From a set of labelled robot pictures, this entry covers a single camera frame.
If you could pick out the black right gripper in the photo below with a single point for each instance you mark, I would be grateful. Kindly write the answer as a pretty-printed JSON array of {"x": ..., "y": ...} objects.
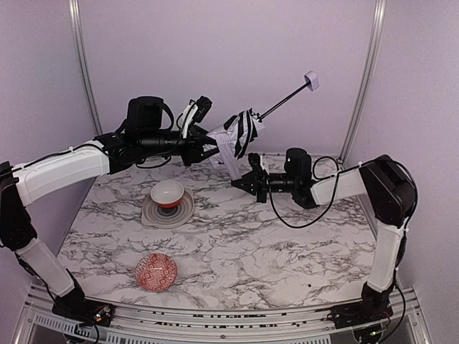
[{"x": 261, "y": 184}]

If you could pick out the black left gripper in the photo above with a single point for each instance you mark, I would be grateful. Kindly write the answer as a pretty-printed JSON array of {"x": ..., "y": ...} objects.
[{"x": 191, "y": 150}]

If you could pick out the lilac folding umbrella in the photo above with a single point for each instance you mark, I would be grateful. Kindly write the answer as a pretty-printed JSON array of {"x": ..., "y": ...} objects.
[{"x": 234, "y": 136}]

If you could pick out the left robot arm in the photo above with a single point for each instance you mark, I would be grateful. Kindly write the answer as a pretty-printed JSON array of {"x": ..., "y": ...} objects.
[{"x": 26, "y": 183}]

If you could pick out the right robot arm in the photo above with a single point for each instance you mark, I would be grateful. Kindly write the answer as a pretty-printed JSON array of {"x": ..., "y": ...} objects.
[{"x": 391, "y": 190}]

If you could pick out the white bowl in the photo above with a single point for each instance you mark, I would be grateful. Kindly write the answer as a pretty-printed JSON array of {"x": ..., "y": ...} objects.
[{"x": 167, "y": 194}]

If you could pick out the patterned plate under bowl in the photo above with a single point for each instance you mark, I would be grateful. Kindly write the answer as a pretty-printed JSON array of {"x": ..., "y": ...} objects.
[{"x": 153, "y": 215}]

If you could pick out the red patterned bowl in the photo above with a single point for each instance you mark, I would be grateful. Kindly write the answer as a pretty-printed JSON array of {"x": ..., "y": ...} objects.
[{"x": 156, "y": 272}]

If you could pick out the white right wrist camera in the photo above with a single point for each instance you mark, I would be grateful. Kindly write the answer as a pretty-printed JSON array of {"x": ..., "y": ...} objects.
[{"x": 256, "y": 162}]

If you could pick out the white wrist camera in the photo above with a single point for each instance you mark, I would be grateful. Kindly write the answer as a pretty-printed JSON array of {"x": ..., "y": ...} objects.
[
  {"x": 256, "y": 162},
  {"x": 193, "y": 113}
]

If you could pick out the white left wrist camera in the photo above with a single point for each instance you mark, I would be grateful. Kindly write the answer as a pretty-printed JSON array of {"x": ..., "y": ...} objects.
[{"x": 193, "y": 113}]

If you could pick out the left aluminium frame post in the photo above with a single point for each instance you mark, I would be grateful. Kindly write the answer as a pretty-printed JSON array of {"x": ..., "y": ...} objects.
[{"x": 82, "y": 62}]

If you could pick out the aluminium frame post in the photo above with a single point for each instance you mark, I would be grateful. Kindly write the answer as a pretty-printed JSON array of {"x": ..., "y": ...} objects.
[
  {"x": 82, "y": 62},
  {"x": 370, "y": 63}
]

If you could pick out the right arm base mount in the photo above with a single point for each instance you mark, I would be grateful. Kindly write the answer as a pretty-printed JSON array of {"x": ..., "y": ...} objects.
[{"x": 354, "y": 313}]

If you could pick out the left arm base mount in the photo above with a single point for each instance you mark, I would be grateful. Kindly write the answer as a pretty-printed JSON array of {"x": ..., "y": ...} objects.
[{"x": 88, "y": 311}]

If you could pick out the right aluminium frame post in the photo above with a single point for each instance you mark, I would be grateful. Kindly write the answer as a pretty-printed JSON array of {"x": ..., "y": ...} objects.
[{"x": 370, "y": 63}]

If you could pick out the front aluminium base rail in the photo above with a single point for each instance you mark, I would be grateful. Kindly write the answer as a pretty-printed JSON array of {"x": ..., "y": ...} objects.
[{"x": 148, "y": 324}]

